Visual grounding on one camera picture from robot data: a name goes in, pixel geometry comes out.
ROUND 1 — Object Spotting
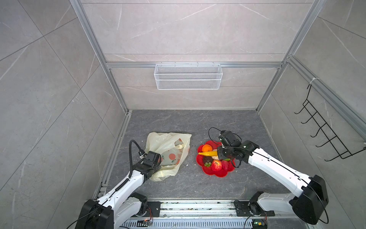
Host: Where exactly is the beige fake potato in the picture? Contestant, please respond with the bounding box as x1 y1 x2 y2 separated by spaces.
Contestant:
212 149 219 160

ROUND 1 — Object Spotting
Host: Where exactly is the yellow fake banana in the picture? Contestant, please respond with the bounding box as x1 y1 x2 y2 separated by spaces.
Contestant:
198 151 218 157

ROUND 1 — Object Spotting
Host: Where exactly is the red fake fruit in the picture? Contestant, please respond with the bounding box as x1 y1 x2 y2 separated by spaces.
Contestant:
210 160 222 171

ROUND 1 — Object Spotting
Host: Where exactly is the orange fake fruit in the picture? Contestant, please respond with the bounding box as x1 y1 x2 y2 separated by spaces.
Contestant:
202 144 213 152

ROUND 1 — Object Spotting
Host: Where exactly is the red flower-shaped plate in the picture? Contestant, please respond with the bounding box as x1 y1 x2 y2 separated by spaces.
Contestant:
196 140 235 177

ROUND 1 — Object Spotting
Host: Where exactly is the yellowish plastic bag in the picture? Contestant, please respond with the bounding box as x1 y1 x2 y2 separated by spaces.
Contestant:
145 132 192 182

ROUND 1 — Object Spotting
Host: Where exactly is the dark brown fake fruit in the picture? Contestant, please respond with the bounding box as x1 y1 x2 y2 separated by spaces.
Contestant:
203 156 213 164

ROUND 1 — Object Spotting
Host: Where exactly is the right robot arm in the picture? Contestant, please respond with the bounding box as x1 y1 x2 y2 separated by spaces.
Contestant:
218 130 329 225

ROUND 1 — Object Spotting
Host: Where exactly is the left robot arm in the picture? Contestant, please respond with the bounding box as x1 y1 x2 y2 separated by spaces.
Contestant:
74 151 162 229

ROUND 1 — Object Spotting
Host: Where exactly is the left black corrugated cable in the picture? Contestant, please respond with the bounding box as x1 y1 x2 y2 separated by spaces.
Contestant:
128 139 145 179

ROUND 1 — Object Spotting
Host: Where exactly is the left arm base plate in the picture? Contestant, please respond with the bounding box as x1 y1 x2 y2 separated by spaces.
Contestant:
145 201 162 218

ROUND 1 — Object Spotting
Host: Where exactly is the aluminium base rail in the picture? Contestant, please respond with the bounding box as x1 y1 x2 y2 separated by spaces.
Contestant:
77 199 318 221

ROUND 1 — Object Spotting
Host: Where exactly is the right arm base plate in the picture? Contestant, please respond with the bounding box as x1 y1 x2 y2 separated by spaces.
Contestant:
233 200 275 217

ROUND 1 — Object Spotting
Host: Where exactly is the white wire mesh basket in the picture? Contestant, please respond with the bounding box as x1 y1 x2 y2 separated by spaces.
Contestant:
154 64 223 90

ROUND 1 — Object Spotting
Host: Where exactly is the black wire hook rack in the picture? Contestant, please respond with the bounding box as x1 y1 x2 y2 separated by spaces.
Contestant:
294 84 366 162

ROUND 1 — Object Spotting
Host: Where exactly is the right thin black cable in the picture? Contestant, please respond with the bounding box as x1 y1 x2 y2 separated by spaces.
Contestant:
208 127 329 224

